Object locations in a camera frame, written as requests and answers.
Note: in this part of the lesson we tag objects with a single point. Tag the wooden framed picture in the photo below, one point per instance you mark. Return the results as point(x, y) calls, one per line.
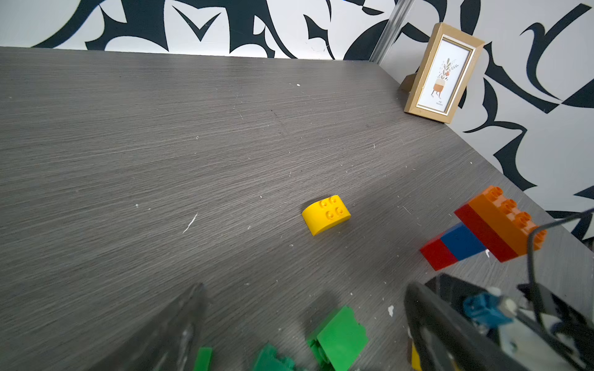
point(447, 65)

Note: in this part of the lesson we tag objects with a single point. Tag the orange lego brick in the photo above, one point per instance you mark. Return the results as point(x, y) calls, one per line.
point(503, 216)

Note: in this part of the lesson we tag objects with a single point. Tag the blue square lego brick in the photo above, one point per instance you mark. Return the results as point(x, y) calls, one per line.
point(461, 242)

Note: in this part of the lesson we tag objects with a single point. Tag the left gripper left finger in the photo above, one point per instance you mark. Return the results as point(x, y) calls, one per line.
point(169, 341)

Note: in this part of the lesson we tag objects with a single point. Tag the dark green long lego brick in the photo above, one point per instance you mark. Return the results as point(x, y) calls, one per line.
point(203, 359)

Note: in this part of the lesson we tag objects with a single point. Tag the light green square lego brick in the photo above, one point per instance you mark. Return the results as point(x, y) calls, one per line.
point(338, 341)

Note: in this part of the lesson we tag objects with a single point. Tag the dark green wide lego brick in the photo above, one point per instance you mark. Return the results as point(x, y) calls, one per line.
point(268, 360)

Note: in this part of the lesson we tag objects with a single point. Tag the red long lego brick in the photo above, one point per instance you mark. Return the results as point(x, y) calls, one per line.
point(485, 234)

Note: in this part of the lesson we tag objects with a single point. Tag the red square lego brick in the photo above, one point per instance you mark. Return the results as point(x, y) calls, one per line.
point(437, 254)

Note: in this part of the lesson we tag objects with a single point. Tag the yellow curved lego brick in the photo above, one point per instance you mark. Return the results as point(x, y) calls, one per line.
point(325, 214)
point(415, 358)

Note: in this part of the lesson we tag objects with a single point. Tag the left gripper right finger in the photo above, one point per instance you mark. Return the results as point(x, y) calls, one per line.
point(438, 330)

